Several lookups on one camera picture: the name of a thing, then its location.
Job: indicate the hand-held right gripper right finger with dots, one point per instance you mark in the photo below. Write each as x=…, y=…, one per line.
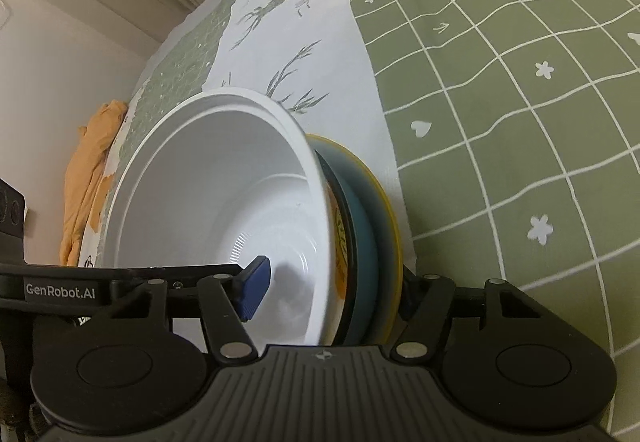
x=430, y=309

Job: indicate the blue bowl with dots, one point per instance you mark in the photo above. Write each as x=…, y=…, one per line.
x=362, y=242

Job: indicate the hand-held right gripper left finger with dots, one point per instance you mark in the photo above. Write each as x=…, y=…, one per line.
x=255, y=287

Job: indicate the white plastic bowl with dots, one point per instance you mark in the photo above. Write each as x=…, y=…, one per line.
x=200, y=172

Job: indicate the yellow-rimmed white bowl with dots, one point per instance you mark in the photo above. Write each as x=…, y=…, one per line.
x=387, y=242

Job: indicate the white deer print cloth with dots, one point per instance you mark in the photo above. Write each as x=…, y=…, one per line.
x=310, y=22

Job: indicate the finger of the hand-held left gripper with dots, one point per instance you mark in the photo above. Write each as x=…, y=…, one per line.
x=200, y=272

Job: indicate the orange cloth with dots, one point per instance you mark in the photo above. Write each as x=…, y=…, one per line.
x=85, y=172

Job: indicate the green checked bed sheet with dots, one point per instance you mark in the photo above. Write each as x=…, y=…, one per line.
x=500, y=122

